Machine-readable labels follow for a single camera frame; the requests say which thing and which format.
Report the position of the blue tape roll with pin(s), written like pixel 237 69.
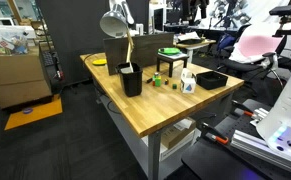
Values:
pixel 27 110

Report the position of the black and orange clamp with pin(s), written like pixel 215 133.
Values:
pixel 215 135
pixel 243 108

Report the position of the black office chair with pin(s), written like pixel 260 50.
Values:
pixel 238 65

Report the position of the black shallow tray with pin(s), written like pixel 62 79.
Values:
pixel 211 82

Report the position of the grey desk lamp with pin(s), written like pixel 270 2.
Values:
pixel 113 23

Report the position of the pink and white cloth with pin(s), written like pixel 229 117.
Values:
pixel 258 45

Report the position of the green and white kitchen scale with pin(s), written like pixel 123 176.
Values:
pixel 169 51

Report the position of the black tray on side desk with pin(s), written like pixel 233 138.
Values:
pixel 191 41

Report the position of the small black stool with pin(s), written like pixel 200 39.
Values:
pixel 171 62

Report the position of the white box with blue triangle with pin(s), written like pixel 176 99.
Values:
pixel 188 87

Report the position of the small wooden side desk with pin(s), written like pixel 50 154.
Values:
pixel 209 42

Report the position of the cardboard box under table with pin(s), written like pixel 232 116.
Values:
pixel 176 135

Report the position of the large cardboard box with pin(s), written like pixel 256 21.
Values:
pixel 15 78

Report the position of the small green cube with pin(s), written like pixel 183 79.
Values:
pixel 174 86

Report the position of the white paper sheet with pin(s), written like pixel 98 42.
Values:
pixel 189 36

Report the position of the blue backpack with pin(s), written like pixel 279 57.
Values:
pixel 225 41

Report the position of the small Rubik's cube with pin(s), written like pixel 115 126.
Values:
pixel 166 81

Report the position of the orange floor mat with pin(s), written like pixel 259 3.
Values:
pixel 35 115

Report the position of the dark wooden back board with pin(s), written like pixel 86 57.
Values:
pixel 148 46

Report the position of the black plastic bin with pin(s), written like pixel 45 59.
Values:
pixel 131 83

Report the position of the grey metal table frame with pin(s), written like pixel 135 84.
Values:
pixel 153 153

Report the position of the black camera on stand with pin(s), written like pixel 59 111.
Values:
pixel 284 10

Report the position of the aluminium profile rail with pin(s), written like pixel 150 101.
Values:
pixel 251 141

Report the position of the yellow disc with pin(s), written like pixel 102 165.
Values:
pixel 99 62

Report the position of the clear plastic storage bin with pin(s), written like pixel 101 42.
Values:
pixel 5 40

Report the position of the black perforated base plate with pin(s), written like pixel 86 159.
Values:
pixel 211 160

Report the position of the black marker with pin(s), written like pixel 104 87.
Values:
pixel 149 80

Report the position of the green and orange cube box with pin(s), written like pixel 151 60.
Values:
pixel 157 81

